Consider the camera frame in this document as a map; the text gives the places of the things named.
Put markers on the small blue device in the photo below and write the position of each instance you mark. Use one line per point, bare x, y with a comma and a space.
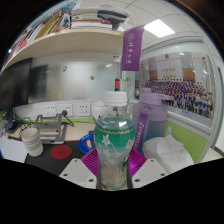
11, 125

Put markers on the white paper sheets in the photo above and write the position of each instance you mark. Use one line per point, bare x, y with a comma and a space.
13, 150

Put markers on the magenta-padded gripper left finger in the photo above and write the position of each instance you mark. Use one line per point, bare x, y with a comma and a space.
78, 171

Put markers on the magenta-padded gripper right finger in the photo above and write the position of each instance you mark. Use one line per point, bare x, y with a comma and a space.
146, 171

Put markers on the grey metal laptop stand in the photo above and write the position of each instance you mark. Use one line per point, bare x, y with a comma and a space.
51, 130

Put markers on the white wall power outlet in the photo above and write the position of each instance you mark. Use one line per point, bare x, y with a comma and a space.
66, 109
83, 109
49, 110

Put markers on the large group photo poster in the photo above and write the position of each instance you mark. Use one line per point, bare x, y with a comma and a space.
180, 90

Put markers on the dark wine bottle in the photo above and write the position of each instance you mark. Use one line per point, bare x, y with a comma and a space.
117, 85

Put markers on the black red-edged desk mat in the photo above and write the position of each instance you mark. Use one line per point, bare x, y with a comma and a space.
43, 161

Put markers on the large purple water jug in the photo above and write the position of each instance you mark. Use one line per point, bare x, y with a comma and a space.
153, 123

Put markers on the square ceiling light panel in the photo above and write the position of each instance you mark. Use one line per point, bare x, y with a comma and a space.
159, 28

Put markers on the white tissue pack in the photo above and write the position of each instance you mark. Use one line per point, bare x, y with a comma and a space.
166, 155

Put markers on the green-labelled clear drink bottle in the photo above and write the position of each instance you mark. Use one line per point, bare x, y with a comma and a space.
113, 143

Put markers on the white lidded jar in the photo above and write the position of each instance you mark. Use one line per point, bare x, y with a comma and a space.
98, 111

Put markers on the flat round red coaster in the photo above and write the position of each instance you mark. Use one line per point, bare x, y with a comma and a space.
61, 152

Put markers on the black computer monitor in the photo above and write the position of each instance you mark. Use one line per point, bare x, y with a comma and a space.
15, 85

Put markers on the white patterned paper cup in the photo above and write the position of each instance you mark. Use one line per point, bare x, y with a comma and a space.
32, 141

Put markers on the purple hanging banner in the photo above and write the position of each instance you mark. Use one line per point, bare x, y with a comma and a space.
132, 50

